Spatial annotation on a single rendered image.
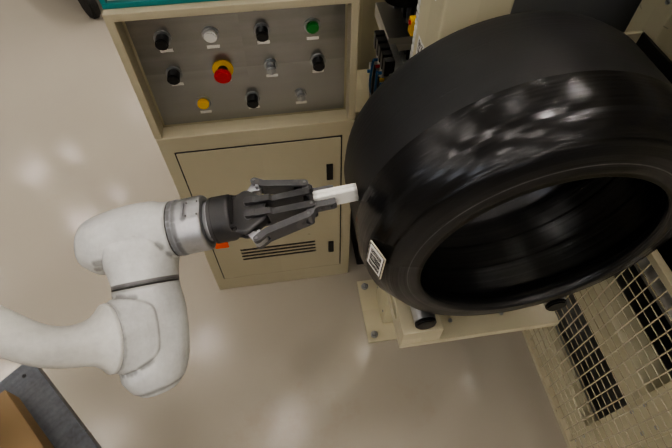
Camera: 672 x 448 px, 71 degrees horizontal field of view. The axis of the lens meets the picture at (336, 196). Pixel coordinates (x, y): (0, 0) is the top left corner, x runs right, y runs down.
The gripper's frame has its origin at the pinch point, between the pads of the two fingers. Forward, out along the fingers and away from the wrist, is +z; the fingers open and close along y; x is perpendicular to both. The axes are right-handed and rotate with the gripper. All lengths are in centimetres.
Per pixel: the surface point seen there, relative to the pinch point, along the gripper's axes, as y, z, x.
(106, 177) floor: 122, -114, 108
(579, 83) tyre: -3.8, 32.5, -17.5
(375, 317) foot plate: 29, 3, 123
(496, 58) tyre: 4.2, 25.0, -17.3
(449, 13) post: 26.4, 25.5, -10.2
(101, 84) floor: 196, -128, 106
